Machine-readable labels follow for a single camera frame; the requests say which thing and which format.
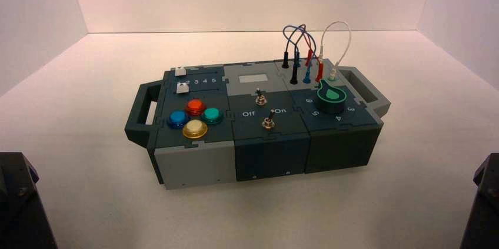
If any dark teal grey task box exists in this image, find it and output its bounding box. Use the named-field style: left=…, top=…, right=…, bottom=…
left=124, top=58, right=391, bottom=190

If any small grey display screen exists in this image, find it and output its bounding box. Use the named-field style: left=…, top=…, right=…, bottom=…
left=238, top=74, right=269, bottom=84

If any green round push button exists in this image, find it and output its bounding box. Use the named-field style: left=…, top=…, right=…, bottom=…
left=201, top=107, right=224, bottom=125

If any red round push button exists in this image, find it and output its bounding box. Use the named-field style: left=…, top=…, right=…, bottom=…
left=185, top=99, right=207, bottom=117

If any yellow round push button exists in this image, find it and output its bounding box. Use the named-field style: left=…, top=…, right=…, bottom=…
left=182, top=119, right=208, bottom=140

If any blue round push button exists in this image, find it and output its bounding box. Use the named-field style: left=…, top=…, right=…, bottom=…
left=167, top=111, right=191, bottom=129

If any dark knob with green pointer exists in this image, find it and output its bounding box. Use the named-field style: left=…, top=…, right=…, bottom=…
left=315, top=79, right=348, bottom=115

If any black jumper cable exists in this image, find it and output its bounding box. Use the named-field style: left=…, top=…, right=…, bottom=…
left=281, top=24, right=312, bottom=85

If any blue jumper cable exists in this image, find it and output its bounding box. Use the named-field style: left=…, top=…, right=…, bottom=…
left=283, top=24, right=317, bottom=85

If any red jumper cable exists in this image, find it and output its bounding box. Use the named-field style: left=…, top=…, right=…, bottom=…
left=304, top=25, right=325, bottom=83

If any white jumper cable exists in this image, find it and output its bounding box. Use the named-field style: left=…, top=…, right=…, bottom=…
left=317, top=21, right=352, bottom=81

